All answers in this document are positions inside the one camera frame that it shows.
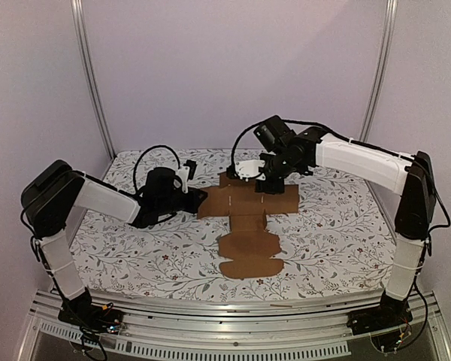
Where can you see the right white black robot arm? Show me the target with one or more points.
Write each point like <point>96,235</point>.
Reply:
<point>408,176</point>

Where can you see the aluminium frame post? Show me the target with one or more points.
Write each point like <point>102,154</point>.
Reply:
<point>380,71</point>
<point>89,73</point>

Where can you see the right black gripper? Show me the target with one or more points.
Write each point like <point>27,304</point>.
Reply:
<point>270,179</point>

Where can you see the left aluminium frame post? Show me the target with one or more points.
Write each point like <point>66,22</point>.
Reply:
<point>89,73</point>

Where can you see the floral patterned table mat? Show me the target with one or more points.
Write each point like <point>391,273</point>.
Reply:
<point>324,236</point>

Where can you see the right aluminium frame post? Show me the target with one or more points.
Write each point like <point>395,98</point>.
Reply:
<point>380,71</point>

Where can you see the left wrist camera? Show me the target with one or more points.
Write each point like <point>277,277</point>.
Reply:
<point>184,174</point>

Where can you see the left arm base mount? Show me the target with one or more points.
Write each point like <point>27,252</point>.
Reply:
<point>94,318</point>

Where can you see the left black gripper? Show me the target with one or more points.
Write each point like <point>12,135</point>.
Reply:
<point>195,201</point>

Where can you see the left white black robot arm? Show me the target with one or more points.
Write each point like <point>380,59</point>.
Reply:
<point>49,199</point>

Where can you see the aluminium front rail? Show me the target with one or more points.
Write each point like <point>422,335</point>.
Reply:
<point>297,329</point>

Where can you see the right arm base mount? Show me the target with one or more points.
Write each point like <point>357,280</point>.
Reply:
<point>389,313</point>

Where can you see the brown cardboard box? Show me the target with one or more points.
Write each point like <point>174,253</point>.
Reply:
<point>249,248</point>

